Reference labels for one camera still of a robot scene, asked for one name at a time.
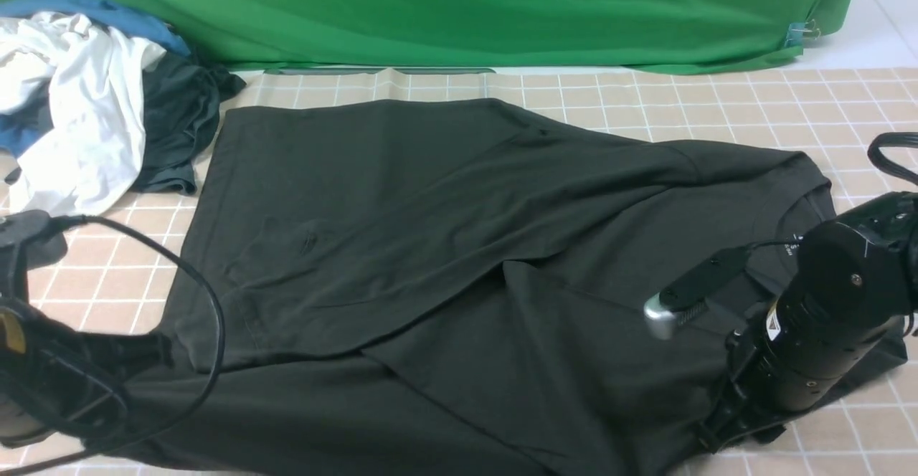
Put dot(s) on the white crumpled shirt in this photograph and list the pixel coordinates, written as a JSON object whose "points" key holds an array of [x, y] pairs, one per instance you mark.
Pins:
{"points": [[92, 76]]}

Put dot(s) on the green backdrop cloth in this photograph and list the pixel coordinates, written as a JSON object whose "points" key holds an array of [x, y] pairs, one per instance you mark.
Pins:
{"points": [[673, 37]]}

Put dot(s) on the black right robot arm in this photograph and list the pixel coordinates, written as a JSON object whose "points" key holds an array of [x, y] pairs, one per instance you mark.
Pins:
{"points": [[855, 282]]}

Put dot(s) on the blue crumpled garment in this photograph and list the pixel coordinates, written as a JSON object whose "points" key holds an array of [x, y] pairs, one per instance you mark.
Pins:
{"points": [[17, 134]]}

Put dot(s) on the dark teal crumpled garment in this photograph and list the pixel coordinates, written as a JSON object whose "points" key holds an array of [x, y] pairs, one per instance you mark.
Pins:
{"points": [[182, 100]]}

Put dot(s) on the blue binder clip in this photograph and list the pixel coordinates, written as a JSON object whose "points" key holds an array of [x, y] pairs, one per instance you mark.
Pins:
{"points": [[799, 33]]}

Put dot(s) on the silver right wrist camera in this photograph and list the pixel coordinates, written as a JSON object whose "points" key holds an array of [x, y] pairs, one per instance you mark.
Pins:
{"points": [[687, 297]]}

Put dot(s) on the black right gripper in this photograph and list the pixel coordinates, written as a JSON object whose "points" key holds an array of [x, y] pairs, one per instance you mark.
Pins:
{"points": [[776, 373]]}

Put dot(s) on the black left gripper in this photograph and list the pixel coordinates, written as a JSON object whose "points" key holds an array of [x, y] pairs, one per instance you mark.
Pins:
{"points": [[55, 379]]}

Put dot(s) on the dark gray long-sleeve shirt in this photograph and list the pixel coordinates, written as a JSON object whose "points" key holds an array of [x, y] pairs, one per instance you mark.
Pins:
{"points": [[458, 289]]}

